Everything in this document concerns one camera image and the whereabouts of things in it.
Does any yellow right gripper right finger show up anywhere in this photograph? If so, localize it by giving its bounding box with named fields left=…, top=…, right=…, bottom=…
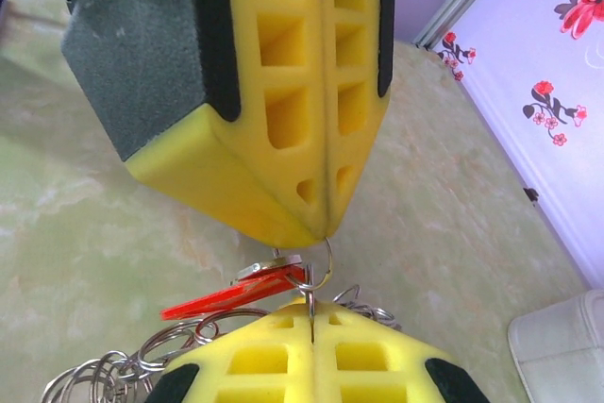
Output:
left=312, top=300, right=493, bottom=403

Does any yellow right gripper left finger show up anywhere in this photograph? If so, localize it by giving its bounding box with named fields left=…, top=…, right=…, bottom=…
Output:
left=144, top=298, right=316, bottom=403

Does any red key tag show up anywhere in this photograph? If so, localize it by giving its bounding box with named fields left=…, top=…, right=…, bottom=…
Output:
left=159, top=237, right=336, bottom=325

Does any metal key ring holder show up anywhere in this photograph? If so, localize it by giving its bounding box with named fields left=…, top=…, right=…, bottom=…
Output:
left=40, top=283, right=403, bottom=403

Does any white square lidded container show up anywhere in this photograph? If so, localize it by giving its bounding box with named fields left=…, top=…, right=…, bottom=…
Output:
left=507, top=287, right=604, bottom=403

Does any aluminium frame post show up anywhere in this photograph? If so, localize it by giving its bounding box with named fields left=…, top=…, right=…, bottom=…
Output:
left=411, top=0, right=510, bottom=53

